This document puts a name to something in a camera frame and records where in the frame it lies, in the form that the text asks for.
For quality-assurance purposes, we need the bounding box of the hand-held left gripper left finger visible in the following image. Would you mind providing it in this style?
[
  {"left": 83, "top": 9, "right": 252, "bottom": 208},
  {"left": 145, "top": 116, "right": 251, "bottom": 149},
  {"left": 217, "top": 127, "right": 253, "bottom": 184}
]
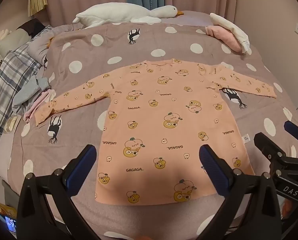
[{"left": 17, "top": 144, "right": 97, "bottom": 240}]

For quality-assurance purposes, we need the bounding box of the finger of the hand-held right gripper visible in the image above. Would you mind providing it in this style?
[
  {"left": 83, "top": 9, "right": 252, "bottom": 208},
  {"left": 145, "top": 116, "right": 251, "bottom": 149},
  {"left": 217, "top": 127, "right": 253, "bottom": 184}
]
[
  {"left": 254, "top": 132, "right": 286, "bottom": 161},
  {"left": 284, "top": 120, "right": 298, "bottom": 145}
]

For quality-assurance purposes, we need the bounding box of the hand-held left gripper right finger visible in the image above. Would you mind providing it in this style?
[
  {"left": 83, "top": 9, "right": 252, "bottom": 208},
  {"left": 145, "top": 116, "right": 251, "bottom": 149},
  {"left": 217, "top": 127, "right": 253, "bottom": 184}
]
[{"left": 199, "top": 144, "right": 281, "bottom": 240}]

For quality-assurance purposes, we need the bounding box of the pink cartoon print shirt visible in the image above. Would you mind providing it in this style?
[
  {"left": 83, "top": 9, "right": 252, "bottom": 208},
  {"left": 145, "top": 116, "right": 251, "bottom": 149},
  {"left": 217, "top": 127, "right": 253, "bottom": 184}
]
[{"left": 35, "top": 58, "right": 277, "bottom": 204}]

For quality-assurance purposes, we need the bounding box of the light pink garment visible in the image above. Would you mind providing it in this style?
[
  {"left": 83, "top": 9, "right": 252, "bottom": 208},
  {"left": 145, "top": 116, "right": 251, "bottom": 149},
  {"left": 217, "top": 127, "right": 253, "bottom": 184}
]
[{"left": 23, "top": 89, "right": 56, "bottom": 123}]

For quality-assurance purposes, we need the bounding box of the small clear packet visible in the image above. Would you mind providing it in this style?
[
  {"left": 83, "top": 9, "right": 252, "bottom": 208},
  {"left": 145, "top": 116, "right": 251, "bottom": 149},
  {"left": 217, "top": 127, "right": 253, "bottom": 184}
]
[{"left": 4, "top": 115, "right": 18, "bottom": 133}]

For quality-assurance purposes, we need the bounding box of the yellow snack packet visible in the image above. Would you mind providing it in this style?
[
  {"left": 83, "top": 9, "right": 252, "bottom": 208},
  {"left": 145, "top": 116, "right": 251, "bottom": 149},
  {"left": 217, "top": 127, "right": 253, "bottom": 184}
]
[{"left": 0, "top": 200, "right": 17, "bottom": 218}]

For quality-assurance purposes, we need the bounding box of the grey garment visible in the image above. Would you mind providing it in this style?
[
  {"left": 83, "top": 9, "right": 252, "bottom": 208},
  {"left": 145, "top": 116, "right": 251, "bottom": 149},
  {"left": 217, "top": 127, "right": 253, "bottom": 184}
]
[{"left": 12, "top": 76, "right": 51, "bottom": 113}]

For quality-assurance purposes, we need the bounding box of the plaid blanket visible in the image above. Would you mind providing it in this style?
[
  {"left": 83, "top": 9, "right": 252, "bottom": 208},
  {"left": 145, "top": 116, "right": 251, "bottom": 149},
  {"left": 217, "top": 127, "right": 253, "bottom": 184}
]
[{"left": 0, "top": 39, "right": 43, "bottom": 159}]

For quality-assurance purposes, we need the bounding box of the folded pink cloth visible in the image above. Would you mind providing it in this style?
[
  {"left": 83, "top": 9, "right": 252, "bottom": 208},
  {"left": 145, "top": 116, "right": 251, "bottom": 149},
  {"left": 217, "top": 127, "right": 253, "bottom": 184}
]
[{"left": 205, "top": 25, "right": 243, "bottom": 53}]

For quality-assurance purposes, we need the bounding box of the folded white cloth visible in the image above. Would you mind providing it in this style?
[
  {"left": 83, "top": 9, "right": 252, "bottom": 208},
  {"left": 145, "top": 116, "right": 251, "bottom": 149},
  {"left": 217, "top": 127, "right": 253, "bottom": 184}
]
[{"left": 209, "top": 12, "right": 250, "bottom": 54}]

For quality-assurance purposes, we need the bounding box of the polka dot bedspread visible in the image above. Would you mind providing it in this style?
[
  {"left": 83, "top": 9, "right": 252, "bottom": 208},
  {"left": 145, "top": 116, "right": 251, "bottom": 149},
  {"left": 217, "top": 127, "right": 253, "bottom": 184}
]
[{"left": 0, "top": 10, "right": 298, "bottom": 240}]

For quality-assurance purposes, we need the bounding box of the grey-green pillow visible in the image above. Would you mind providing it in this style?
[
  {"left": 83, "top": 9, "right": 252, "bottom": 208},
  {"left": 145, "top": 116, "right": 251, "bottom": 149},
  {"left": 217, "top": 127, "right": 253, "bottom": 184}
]
[{"left": 0, "top": 27, "right": 32, "bottom": 55}]

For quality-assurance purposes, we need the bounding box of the dark cloth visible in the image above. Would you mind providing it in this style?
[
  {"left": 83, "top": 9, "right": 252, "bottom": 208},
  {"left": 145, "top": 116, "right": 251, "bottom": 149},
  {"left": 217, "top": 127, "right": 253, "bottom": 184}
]
[{"left": 22, "top": 20, "right": 47, "bottom": 38}]

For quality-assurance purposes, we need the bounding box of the lavender bed sheet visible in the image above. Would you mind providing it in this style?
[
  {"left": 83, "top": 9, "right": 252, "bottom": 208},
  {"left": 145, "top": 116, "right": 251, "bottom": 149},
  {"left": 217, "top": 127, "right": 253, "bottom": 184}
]
[{"left": 0, "top": 10, "right": 215, "bottom": 180}]

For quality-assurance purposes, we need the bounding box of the white goose plush toy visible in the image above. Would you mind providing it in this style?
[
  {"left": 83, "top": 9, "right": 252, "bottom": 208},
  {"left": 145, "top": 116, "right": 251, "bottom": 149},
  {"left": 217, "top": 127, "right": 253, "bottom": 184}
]
[{"left": 72, "top": 2, "right": 184, "bottom": 29}]

